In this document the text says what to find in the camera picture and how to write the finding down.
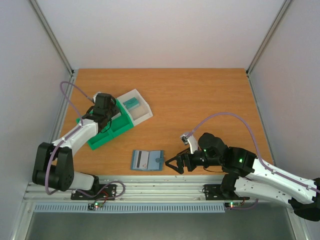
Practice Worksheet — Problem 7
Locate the blue card holder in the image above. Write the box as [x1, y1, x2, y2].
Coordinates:
[130, 150, 165, 172]

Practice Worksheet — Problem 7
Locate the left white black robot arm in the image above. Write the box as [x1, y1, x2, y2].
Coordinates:
[32, 92, 120, 199]

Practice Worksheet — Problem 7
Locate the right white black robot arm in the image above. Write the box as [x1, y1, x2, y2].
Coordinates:
[165, 132, 320, 222]

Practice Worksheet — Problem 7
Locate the teal card stack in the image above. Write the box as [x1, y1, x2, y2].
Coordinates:
[123, 97, 140, 111]

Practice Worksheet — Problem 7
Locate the striped card in holder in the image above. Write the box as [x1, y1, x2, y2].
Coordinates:
[135, 150, 149, 169]

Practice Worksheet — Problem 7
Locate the green plastic bin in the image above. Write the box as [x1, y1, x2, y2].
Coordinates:
[76, 99, 134, 150]

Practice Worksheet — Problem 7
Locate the white plastic bin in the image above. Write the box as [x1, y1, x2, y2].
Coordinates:
[117, 89, 153, 126]

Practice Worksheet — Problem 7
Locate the right small circuit board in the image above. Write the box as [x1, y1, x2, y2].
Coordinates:
[224, 201, 242, 210]

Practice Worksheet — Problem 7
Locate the small circuit board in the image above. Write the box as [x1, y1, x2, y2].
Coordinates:
[87, 202, 104, 211]
[224, 201, 242, 210]

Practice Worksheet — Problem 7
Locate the left small circuit board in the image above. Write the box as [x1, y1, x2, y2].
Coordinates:
[87, 202, 104, 211]

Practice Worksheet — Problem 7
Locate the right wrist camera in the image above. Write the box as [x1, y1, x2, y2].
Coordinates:
[180, 132, 199, 154]

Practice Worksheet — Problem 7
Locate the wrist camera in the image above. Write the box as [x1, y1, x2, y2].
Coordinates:
[180, 132, 199, 154]
[92, 91, 101, 104]

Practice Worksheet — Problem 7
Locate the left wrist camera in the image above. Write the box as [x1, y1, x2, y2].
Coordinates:
[92, 91, 101, 104]

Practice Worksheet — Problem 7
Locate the front aluminium rail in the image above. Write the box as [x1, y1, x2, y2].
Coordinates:
[22, 174, 298, 203]

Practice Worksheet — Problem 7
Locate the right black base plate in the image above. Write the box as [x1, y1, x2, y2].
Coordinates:
[202, 184, 250, 201]

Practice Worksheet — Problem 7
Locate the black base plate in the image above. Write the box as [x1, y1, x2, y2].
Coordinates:
[202, 184, 250, 201]
[70, 183, 117, 201]

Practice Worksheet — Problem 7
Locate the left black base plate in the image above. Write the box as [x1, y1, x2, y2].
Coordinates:
[70, 183, 117, 201]

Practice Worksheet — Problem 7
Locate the grey slotted cable duct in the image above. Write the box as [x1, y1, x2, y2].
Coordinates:
[33, 202, 225, 214]

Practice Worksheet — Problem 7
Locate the left aluminium frame post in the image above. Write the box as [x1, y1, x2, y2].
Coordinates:
[28, 0, 75, 77]

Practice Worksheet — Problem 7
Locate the aluminium frame post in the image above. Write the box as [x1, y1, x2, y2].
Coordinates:
[246, 0, 294, 78]
[28, 0, 75, 77]

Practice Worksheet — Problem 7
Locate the right aluminium frame post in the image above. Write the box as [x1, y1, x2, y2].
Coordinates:
[246, 0, 294, 78]

